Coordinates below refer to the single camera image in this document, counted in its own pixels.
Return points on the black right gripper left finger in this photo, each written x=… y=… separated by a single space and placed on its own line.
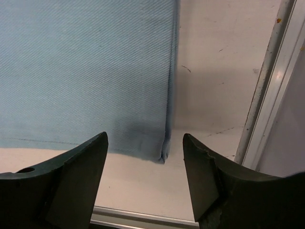
x=58 y=193

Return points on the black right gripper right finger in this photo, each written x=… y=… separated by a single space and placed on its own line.
x=226 y=195

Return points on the light blue trousers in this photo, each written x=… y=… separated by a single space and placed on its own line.
x=70 y=69

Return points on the aluminium rail frame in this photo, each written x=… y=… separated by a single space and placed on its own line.
x=234 y=63

